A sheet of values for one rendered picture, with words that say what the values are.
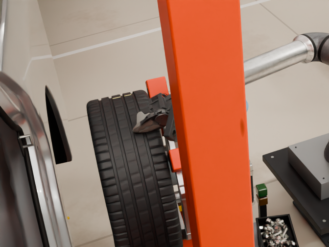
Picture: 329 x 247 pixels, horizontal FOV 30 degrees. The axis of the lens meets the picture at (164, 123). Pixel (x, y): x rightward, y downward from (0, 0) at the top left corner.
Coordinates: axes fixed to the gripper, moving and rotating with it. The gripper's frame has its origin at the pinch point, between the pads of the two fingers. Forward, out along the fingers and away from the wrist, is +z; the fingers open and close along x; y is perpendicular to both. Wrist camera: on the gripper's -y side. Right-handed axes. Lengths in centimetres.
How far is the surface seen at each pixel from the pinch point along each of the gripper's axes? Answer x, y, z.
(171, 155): -4.6, -11.7, -8.1
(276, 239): -66, -31, -16
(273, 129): -184, 76, -7
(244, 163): 22, -39, -38
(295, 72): -222, 130, -28
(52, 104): -9, 36, 38
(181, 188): -16.3, -18.6, -3.8
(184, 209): -23.0, -23.2, 0.0
